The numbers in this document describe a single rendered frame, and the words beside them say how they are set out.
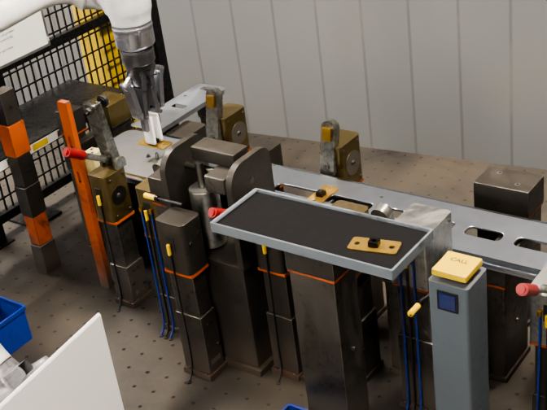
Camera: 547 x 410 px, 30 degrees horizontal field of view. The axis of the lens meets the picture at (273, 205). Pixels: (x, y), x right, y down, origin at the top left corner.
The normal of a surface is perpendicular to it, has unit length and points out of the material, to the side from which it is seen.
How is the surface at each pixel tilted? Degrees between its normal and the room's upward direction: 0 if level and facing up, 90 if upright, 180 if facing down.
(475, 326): 90
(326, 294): 90
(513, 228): 0
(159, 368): 0
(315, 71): 90
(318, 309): 90
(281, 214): 0
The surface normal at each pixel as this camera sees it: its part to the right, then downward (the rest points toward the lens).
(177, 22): -0.47, 0.47
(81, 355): 0.87, 0.14
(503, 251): -0.12, -0.87
